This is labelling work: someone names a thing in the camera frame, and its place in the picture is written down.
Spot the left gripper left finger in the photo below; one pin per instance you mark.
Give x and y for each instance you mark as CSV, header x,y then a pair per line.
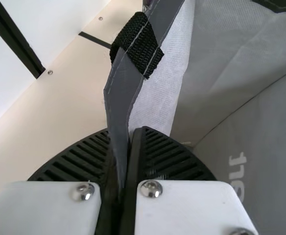
x,y
59,169

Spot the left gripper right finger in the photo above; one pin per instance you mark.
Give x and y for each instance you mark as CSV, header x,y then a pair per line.
x,y
162,156

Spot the black strip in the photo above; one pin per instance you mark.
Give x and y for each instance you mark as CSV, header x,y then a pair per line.
x,y
94,39

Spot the black post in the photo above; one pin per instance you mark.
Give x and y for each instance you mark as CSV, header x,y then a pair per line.
x,y
13,36

